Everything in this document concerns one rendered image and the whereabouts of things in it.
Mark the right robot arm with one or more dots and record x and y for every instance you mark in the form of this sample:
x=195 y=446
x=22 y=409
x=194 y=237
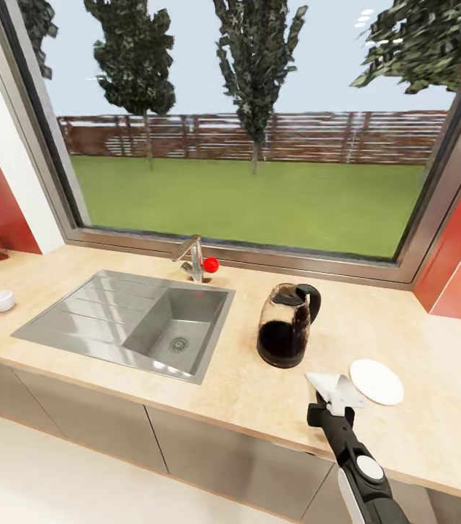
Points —
x=363 y=484

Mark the cabinet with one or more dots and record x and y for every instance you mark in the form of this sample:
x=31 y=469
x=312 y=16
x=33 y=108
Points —
x=299 y=486

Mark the paper coffee filter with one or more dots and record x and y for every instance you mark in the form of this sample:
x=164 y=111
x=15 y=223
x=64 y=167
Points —
x=331 y=383

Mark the drop in sink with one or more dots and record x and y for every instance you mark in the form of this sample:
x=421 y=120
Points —
x=160 y=326

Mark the countertop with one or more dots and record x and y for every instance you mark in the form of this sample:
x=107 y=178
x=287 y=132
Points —
x=417 y=440

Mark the saucer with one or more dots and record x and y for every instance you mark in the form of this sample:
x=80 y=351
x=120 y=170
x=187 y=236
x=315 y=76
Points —
x=376 y=381

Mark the electric kettle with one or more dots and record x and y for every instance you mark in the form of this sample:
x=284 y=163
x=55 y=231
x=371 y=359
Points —
x=285 y=322

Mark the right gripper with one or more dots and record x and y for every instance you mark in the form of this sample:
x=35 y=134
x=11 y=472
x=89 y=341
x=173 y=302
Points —
x=319 y=416

